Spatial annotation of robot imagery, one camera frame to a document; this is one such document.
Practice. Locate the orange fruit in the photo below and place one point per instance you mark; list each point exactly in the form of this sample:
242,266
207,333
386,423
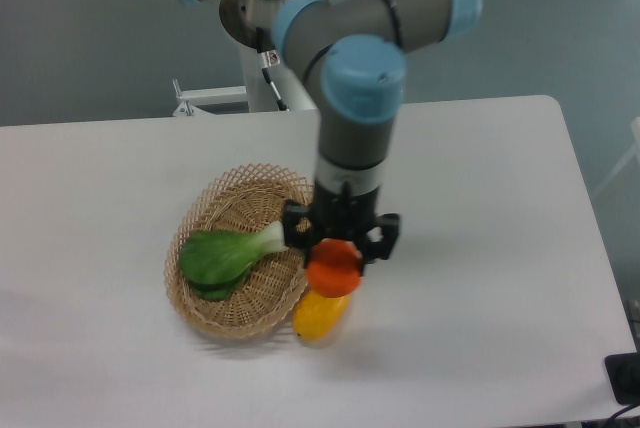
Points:
333,269

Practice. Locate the green bok choy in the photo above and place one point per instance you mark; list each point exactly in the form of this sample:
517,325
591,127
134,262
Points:
215,263

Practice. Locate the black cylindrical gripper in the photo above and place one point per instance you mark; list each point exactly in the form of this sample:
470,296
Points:
342,216

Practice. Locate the woven wicker basket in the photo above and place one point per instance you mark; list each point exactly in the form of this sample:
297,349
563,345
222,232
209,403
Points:
244,199

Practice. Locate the yellow mango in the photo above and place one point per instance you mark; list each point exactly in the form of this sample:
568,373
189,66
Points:
316,315

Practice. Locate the black device at edge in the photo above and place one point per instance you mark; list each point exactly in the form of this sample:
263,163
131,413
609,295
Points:
623,373

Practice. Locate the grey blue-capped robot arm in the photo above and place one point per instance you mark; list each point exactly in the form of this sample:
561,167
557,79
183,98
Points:
349,57

